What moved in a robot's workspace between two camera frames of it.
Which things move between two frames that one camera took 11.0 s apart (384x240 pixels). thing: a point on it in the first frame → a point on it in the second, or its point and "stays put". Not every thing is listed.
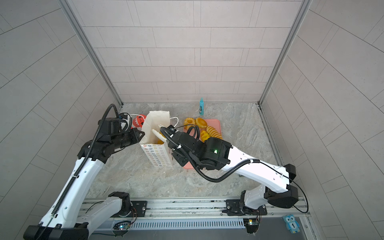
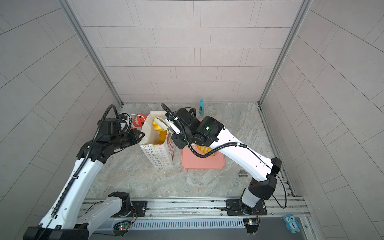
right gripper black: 176,154 → 179,143
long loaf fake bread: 159,141 stays put
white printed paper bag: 155,152 stays put
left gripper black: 136,138 stays put
